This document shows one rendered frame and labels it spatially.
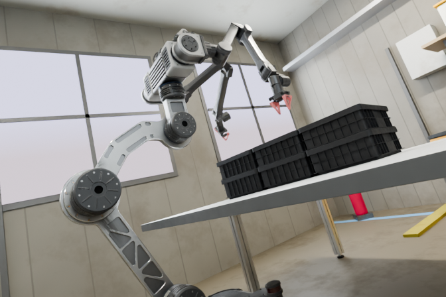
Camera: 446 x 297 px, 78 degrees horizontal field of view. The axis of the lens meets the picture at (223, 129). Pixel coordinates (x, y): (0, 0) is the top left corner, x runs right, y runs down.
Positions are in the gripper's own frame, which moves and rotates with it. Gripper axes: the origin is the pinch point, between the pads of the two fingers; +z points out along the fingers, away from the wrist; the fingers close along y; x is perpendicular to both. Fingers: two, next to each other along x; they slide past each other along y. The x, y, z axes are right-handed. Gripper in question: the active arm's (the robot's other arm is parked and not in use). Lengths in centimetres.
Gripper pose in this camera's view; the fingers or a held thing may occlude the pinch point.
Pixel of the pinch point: (284, 111)
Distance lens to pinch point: 148.9
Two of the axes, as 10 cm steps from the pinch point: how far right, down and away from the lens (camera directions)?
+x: -7.2, 0.1, -6.9
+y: -6.5, 3.5, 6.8
